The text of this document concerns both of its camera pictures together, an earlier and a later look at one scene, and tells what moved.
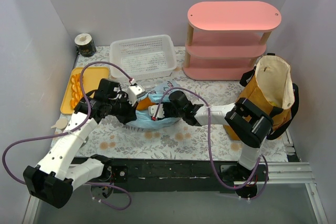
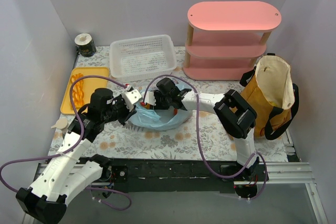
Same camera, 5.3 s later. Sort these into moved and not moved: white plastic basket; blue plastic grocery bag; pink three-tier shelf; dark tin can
Moved: blue plastic grocery bag
Not moved: pink three-tier shelf; white plastic basket; dark tin can
